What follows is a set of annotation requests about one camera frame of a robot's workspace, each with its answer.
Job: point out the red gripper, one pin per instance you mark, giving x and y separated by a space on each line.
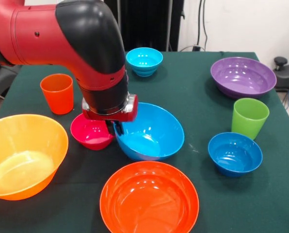
115 116

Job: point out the large sky blue bowl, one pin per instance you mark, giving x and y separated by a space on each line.
154 136

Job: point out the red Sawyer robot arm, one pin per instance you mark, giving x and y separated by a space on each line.
37 36

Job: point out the pink bowl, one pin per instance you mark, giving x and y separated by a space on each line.
91 138

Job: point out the orange cup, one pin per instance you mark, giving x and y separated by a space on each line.
58 97

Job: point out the small light blue bowl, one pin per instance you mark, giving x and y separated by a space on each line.
144 60

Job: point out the orange bowl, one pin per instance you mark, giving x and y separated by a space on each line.
147 201

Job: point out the dark green table cloth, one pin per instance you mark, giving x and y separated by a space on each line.
195 97

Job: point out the yellow bowl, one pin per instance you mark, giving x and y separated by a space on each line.
23 155

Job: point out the dark blue bowl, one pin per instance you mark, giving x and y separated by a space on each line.
234 155

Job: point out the green cup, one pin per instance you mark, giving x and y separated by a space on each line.
248 121

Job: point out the purple bowl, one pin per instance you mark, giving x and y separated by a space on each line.
242 77

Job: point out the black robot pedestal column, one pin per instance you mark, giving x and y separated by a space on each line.
149 24

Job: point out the black pedestal leg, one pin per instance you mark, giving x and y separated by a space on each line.
286 75

